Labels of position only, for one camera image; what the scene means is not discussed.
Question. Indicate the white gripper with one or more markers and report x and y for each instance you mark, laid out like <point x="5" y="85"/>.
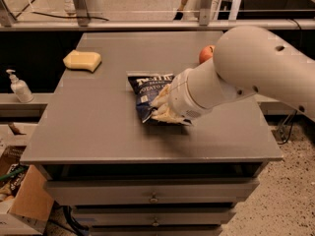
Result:
<point x="181" y="95"/>

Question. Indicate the blue chip bag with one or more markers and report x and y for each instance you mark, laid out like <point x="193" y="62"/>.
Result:
<point x="146" y="87"/>

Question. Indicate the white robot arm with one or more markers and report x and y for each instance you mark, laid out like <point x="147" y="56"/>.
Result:
<point x="246" y="60"/>

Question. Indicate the red apple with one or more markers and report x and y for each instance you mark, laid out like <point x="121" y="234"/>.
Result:
<point x="206" y="53"/>

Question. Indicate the grey drawer cabinet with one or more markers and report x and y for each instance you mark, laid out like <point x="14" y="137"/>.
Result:
<point x="117" y="176"/>

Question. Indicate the yellow sponge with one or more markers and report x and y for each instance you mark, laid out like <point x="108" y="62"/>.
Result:
<point x="82" y="60"/>

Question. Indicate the white pump bottle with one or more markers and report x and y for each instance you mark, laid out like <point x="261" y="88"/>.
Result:
<point x="19" y="87"/>

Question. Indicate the cardboard box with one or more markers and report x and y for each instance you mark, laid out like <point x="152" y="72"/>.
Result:
<point x="28" y="211"/>

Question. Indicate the metal railing frame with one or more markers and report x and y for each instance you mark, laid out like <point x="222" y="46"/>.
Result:
<point x="105" y="15"/>

